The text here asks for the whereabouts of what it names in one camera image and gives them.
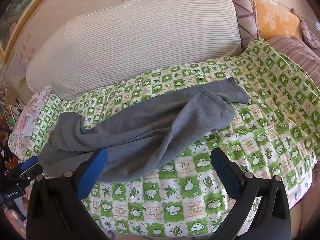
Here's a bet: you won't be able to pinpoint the floral bedsheet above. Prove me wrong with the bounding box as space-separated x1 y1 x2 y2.
7 85 314 239

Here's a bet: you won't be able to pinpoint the grey striped quilt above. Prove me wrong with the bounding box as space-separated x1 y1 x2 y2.
26 0 243 100

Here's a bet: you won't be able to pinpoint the colourful clutter pile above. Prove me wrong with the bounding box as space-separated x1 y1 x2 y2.
0 85 25 170

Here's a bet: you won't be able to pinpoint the gold framed picture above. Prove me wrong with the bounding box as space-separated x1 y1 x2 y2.
0 0 68 64

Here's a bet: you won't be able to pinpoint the small purple plaid pillow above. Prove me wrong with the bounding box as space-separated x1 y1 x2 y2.
291 9 320 49

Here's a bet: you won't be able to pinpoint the grey pants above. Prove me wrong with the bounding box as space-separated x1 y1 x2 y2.
37 77 248 182

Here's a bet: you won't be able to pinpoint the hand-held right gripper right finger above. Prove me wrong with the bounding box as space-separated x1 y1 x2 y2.
210 147 292 240

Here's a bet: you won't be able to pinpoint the orange floral pillow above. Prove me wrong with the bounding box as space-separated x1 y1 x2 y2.
252 0 304 41

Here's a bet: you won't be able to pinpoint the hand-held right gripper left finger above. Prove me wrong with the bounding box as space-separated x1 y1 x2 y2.
26 148 110 240

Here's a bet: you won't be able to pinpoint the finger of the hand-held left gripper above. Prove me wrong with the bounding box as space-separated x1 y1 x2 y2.
18 155 39 172
11 164 44 182

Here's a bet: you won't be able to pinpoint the green checked printed blanket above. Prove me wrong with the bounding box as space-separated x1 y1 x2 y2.
7 37 320 238

